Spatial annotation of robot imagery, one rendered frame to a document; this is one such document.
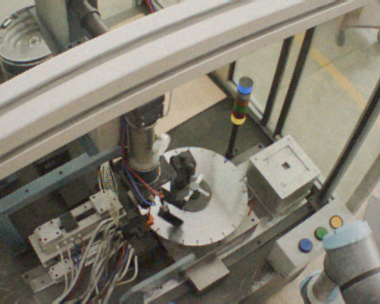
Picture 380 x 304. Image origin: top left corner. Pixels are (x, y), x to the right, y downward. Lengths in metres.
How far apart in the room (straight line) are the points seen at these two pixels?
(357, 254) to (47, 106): 0.84
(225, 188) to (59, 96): 1.24
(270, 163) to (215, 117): 0.36
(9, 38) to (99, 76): 1.52
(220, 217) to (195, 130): 0.49
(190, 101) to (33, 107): 1.65
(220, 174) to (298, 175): 0.27
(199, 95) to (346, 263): 1.13
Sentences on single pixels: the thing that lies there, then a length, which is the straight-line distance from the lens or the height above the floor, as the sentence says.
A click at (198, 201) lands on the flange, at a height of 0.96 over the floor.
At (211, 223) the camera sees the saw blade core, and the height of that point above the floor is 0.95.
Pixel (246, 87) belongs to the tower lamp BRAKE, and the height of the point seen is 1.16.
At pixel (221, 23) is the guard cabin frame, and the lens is 0.39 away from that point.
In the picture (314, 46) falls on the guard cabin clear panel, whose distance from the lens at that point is 1.51.
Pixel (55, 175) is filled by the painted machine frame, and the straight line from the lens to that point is 1.48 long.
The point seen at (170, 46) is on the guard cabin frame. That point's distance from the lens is 0.36.
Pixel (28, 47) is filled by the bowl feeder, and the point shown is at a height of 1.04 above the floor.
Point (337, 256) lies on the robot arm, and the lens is 1.08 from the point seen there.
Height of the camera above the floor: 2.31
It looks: 58 degrees down
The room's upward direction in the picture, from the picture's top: 7 degrees clockwise
